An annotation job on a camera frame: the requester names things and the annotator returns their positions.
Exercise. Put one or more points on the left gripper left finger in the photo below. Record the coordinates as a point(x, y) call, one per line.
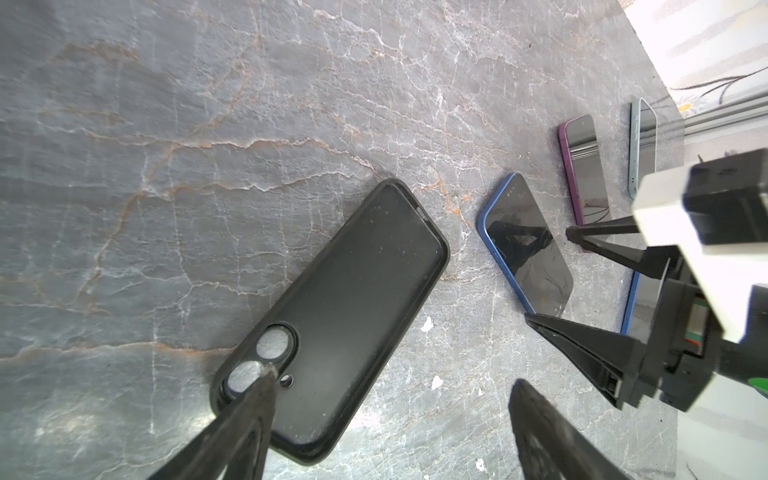
point(235, 444)

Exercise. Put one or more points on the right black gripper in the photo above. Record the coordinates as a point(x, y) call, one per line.
point(690, 342)

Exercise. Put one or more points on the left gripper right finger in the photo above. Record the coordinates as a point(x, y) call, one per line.
point(549, 447)

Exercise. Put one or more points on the black phone case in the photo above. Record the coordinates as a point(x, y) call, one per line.
point(331, 333)

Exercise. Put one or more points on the light blue case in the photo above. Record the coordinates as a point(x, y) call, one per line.
point(642, 146)

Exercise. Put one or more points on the black phone blue edge far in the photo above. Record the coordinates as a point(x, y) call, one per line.
point(640, 307)

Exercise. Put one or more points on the black phone blue edge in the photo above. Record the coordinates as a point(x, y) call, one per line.
point(513, 229)
point(640, 307)

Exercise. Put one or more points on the black phone blue edge middle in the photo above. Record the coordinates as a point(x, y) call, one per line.
point(513, 229)

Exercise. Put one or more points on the black phone purple edge far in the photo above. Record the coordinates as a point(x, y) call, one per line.
point(583, 169)

